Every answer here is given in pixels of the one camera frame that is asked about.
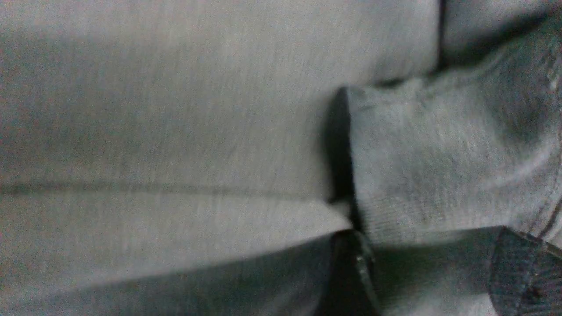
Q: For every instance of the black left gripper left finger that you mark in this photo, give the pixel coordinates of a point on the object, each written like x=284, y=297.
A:
x=352, y=284

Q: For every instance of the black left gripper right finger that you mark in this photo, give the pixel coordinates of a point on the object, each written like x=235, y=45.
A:
x=525, y=276

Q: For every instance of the dark gray long-sleeve shirt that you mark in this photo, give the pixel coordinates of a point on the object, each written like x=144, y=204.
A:
x=196, y=157

